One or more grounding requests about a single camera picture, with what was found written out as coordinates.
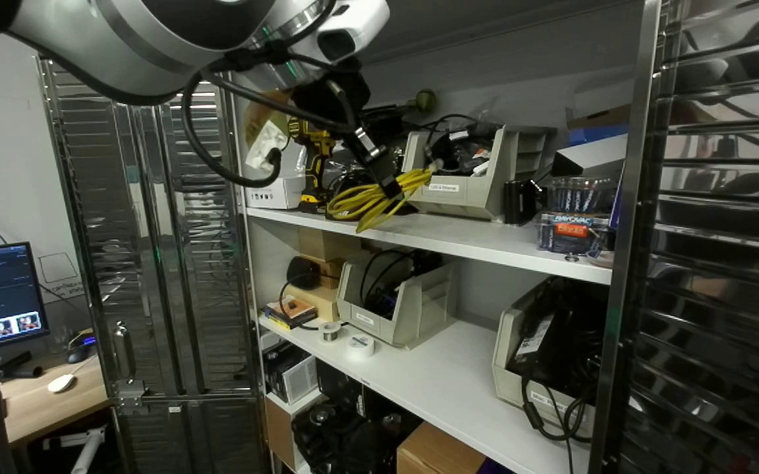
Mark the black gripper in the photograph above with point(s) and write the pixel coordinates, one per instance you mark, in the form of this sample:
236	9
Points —
338	98

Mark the small grey tape roll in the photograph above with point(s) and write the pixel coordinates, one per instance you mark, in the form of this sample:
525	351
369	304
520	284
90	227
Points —
331	333

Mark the wooden desk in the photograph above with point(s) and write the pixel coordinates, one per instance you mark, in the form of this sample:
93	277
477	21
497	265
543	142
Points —
32	412

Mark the white metal shelf unit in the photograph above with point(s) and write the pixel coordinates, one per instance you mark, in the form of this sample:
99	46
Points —
520	60

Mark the black round device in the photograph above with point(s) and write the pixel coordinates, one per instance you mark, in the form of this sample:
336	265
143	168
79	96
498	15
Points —
305	271

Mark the clear screw box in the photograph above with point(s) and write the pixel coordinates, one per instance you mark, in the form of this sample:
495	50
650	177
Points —
575	231

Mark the grey bin middle shelf right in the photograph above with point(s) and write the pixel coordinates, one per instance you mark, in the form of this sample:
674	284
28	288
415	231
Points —
547	355

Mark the yellow black cordless drill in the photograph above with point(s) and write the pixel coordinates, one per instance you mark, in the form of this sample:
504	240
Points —
319	147

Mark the tan cardboard box middle shelf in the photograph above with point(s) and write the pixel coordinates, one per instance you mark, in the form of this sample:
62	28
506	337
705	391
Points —
322	298

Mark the grey bin middle shelf left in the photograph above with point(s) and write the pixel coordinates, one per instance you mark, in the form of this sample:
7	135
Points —
398	294

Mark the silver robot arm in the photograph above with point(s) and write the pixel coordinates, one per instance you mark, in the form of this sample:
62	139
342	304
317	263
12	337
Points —
298	55

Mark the grey tool bin top shelf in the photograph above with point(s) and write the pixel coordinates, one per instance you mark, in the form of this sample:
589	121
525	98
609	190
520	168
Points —
469	167

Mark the orange yellow book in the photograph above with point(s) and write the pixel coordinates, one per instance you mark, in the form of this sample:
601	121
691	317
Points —
302	318

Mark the white computer mouse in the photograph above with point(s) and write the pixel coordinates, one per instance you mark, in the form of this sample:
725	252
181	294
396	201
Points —
62	381

